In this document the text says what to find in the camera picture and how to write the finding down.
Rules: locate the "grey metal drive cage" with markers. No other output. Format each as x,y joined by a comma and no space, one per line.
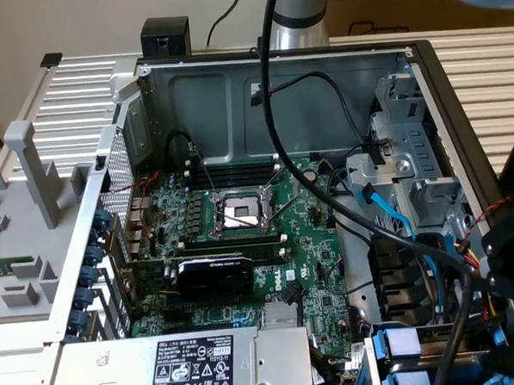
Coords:
415,136

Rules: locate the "green Dell motherboard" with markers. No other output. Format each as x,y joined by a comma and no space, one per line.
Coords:
306,247

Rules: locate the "round coin battery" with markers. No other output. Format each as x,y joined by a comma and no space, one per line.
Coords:
312,176

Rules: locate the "metal locking lever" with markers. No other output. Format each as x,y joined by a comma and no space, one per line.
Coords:
204,172
286,209

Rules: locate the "silver chipset heat sink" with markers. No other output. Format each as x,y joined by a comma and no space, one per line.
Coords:
280,316

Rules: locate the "metal socket cover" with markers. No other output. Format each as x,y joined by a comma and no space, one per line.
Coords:
283,181

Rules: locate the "black RAM slot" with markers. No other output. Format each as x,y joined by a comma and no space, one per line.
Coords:
236,170
234,182
266,257

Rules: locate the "CPU socket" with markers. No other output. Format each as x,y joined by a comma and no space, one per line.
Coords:
239,211

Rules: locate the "black graphics card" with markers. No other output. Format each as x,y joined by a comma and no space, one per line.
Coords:
213,278

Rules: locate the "open grey PC case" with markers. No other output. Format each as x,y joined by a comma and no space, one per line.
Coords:
192,111

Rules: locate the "grey power supply unit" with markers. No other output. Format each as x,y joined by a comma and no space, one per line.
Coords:
145,359

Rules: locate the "black box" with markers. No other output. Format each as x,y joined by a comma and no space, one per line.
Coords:
166,37

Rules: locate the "grey plastic parts rack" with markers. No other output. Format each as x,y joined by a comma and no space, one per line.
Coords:
26,232

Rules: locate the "green RAM stick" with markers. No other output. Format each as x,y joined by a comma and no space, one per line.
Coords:
3,266

